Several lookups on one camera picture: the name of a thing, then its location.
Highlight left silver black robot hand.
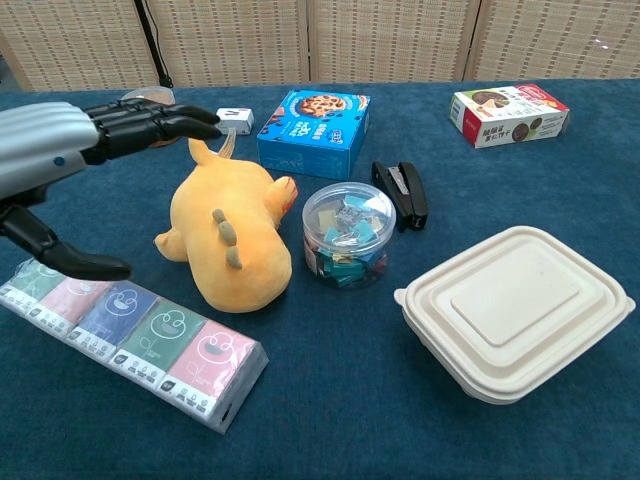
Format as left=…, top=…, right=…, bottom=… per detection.
left=0, top=97, right=224, bottom=282

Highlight brown paste jar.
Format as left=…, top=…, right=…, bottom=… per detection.
left=121, top=84, right=177, bottom=150

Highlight black tripod stand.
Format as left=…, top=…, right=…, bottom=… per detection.
left=133, top=0, right=174, bottom=89

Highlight small white box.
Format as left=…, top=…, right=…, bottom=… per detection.
left=216, top=107, right=255, bottom=136

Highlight pastel tissue multipack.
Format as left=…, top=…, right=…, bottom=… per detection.
left=0, top=259, right=270, bottom=435

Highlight blue cookie box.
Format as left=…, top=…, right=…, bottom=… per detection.
left=256, top=89, right=372, bottom=182

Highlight clear jar of binder clips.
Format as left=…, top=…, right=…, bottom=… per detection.
left=301, top=182, right=398, bottom=291

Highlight woven bamboo folding screen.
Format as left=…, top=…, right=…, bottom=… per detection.
left=0, top=0, right=640, bottom=94

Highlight black stapler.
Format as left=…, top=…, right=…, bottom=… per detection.
left=370, top=160, right=430, bottom=234

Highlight blue table cloth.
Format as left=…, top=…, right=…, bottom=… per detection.
left=0, top=77, right=640, bottom=480

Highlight red white biscuit box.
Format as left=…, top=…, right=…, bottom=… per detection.
left=448, top=83, right=571, bottom=150

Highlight beige lidded lunch box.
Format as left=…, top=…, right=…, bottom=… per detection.
left=393, top=225, right=637, bottom=406

